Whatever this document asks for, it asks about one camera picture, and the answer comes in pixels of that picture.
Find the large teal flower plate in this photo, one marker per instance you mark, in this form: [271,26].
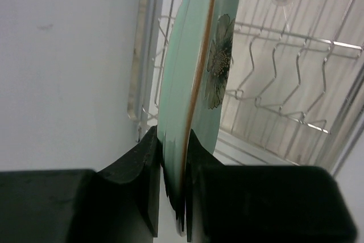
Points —
[195,77]

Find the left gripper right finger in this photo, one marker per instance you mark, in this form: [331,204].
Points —
[279,203]

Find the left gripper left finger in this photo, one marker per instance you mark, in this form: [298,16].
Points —
[117,204]

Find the metal wire dish rack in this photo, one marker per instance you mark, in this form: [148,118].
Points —
[295,89]

